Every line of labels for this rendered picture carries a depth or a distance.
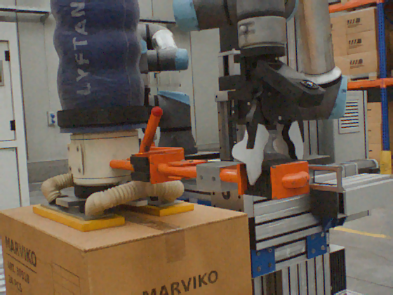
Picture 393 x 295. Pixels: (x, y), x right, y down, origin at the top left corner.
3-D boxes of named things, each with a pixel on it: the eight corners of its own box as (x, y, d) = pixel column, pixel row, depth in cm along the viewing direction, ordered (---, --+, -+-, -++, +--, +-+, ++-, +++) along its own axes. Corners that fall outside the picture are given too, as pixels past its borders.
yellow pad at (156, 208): (97, 202, 144) (96, 185, 143) (128, 197, 150) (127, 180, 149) (160, 218, 116) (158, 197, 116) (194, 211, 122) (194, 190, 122)
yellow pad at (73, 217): (31, 213, 133) (30, 194, 132) (68, 207, 138) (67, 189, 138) (83, 233, 105) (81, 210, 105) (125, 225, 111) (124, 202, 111)
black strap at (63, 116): (44, 127, 128) (43, 112, 128) (124, 122, 142) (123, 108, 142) (78, 126, 110) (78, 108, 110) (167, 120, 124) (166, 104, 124)
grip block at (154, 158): (129, 181, 107) (127, 154, 107) (167, 175, 113) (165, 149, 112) (149, 185, 100) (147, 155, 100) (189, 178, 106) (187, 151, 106)
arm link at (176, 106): (194, 126, 178) (191, 88, 177) (156, 128, 176) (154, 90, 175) (189, 126, 190) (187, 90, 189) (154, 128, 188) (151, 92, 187)
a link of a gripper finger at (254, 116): (259, 154, 77) (271, 102, 79) (267, 155, 76) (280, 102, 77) (237, 145, 75) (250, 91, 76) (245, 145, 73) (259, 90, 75)
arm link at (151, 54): (156, 74, 179) (158, 70, 168) (124, 75, 178) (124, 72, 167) (154, 51, 179) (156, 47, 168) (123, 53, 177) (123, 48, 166)
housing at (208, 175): (195, 189, 90) (194, 164, 90) (224, 184, 94) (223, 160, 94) (219, 192, 84) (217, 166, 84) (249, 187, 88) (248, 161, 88)
